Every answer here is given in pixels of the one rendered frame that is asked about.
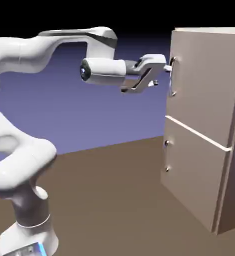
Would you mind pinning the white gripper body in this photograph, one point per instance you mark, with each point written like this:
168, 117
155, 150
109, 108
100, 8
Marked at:
156, 61

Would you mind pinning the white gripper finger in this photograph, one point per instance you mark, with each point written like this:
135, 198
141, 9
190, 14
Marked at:
168, 68
153, 83

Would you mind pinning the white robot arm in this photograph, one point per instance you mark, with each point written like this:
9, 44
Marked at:
29, 54

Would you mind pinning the large beige cabinet door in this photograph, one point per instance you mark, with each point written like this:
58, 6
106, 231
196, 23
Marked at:
205, 84

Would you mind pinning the small beige cabinet door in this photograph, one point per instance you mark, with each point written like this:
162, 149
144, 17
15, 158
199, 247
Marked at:
191, 176

